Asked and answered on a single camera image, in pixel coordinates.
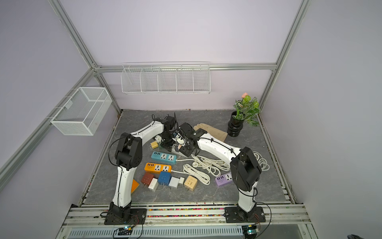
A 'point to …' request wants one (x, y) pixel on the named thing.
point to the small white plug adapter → (181, 180)
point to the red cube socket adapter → (147, 178)
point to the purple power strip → (224, 179)
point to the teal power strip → (164, 158)
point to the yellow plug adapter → (154, 145)
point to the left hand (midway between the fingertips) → (176, 145)
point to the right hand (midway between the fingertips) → (187, 145)
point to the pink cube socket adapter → (179, 146)
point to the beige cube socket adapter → (191, 182)
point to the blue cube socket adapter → (164, 178)
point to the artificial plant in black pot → (247, 109)
